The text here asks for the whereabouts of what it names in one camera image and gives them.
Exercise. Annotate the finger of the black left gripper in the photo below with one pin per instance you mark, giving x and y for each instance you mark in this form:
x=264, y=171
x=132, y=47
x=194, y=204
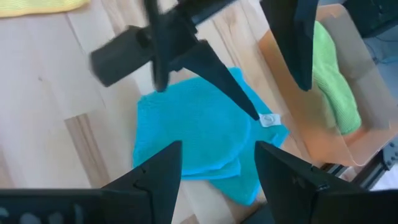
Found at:
x=295, y=37
x=214, y=71

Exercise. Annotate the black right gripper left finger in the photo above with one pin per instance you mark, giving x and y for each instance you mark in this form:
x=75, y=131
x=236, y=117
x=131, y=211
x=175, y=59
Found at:
x=140, y=193

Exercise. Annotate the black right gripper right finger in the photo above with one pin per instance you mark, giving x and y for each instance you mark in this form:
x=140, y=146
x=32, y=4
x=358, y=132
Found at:
x=295, y=186

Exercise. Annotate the green microfiber towel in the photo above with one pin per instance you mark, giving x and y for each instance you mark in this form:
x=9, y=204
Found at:
x=332, y=81

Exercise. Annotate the teal microfiber towel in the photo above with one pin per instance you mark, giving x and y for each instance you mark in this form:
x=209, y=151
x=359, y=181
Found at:
x=192, y=130

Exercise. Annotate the yellow microfiber towel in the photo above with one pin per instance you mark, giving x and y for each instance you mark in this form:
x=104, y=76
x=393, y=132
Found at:
x=37, y=6

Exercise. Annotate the orange translucent plastic bin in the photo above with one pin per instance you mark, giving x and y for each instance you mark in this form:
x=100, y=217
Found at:
x=298, y=124

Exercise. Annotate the black table edge frame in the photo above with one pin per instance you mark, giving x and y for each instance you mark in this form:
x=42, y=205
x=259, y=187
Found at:
x=370, y=169

